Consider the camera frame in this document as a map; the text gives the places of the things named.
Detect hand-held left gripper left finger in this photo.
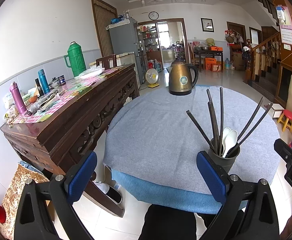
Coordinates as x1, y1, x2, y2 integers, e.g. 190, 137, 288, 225
14, 150, 98, 240

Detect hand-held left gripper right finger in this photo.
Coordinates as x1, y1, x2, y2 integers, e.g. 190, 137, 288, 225
196, 151, 280, 240

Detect dark grey utensil holder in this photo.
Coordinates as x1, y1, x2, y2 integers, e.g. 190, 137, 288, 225
208, 138, 240, 174

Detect white plastic spoon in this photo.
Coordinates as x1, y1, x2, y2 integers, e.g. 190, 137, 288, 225
222, 127, 231, 158
225, 130, 238, 158

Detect group of black chopsticks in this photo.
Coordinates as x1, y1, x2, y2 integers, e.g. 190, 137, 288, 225
186, 87, 274, 157

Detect white and black slippers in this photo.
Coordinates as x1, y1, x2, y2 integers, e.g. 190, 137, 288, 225
96, 182, 123, 204

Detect red round stool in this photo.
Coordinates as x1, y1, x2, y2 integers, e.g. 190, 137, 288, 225
277, 109, 292, 132

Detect carved dark wooden sideboard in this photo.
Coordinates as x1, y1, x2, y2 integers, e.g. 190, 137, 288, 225
0, 64, 140, 218

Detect small white stool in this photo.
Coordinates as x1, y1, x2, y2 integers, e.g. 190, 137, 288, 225
268, 102, 285, 119

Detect blue table cloth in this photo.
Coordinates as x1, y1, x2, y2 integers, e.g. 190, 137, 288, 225
111, 169, 247, 214

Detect light blue cloth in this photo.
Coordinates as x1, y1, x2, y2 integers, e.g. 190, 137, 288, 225
19, 160, 48, 175

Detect golden patterned mat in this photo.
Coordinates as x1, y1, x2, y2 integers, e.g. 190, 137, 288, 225
2, 165, 50, 239

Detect round table, grey-blue cloth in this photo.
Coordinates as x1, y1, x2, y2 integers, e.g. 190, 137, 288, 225
103, 85, 281, 195

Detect pile of metal cutlery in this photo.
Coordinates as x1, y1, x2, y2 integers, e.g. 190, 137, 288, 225
28, 90, 65, 115

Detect pink checkered table mat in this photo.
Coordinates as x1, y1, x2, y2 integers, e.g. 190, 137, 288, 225
11, 67, 122, 124

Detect black bottle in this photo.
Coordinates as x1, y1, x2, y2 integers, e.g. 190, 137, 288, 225
35, 78, 45, 97

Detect purple drinking bottle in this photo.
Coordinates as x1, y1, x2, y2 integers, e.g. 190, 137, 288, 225
10, 82, 27, 114

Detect golden electric kettle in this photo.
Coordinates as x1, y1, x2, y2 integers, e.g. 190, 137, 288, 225
166, 59, 199, 96

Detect teal drinking bottle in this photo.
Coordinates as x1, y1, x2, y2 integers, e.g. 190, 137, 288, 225
38, 69, 51, 94

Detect white plastic bag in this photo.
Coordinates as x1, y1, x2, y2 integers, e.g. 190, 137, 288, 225
79, 66, 105, 77

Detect wooden stair railing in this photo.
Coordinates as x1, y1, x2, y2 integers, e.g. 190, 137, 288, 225
244, 31, 283, 85

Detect large orange box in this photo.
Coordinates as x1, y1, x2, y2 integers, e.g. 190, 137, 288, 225
205, 57, 218, 70

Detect small floor fan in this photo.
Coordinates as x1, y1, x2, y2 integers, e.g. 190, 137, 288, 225
145, 69, 159, 88

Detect green thermos jug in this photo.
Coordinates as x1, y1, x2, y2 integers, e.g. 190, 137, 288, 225
64, 42, 87, 78

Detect wooden chair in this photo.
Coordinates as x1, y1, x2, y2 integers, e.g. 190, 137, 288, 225
96, 54, 117, 69

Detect dark wooden dining table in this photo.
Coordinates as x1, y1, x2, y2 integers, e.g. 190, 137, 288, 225
193, 45, 224, 72

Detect white chest freezer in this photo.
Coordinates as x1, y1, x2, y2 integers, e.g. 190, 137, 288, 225
89, 51, 135, 68

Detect grey refrigerator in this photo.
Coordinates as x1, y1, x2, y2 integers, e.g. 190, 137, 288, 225
108, 17, 146, 84

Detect kitchen shelf with bottles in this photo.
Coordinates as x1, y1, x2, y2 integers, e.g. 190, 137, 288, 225
138, 24, 159, 60

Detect brown door curtain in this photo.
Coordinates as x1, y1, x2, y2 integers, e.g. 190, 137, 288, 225
91, 0, 118, 58

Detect wall calendar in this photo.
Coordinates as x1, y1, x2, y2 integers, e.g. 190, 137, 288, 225
276, 6, 292, 46

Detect framed wall picture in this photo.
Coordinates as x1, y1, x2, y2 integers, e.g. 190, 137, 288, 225
200, 18, 214, 32

